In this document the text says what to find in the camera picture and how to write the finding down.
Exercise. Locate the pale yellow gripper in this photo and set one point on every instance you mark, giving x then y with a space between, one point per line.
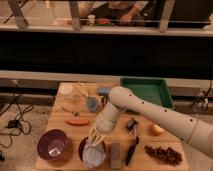
95 137

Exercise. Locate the light blue towel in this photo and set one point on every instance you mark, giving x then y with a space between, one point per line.
93 156

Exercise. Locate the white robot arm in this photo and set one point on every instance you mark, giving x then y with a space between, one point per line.
194 132

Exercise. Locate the red bowl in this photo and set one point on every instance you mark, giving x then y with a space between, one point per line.
82 145

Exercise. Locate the purple bowl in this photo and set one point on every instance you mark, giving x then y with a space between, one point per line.
52 145

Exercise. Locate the grey sharpening block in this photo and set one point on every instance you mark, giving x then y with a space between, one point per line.
115 156

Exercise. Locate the orange carrot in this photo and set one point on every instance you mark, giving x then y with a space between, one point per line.
78 122

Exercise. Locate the blue cup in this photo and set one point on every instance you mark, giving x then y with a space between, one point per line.
92 104

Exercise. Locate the black binder clip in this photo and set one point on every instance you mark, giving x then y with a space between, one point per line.
130 124

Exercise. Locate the small metal cup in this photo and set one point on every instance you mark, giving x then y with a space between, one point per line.
104 100

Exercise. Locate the wooden cutting board table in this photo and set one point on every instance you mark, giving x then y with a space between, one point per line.
141 161

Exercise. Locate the blue sponge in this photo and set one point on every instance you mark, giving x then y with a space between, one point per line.
102 91

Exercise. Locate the clear plastic jar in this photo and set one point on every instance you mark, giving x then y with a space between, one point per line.
66 90

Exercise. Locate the yellow apple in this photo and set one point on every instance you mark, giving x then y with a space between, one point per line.
156 129

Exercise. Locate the dark red grapes bunch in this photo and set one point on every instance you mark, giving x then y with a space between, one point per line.
169 155

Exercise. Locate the green plastic tray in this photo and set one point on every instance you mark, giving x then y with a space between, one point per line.
154 90

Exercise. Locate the person behind window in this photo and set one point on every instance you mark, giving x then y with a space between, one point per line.
119 12

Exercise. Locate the black handled knife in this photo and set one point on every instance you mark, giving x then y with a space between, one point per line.
132 147

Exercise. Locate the wooden handled brush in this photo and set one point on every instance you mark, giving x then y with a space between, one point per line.
83 90

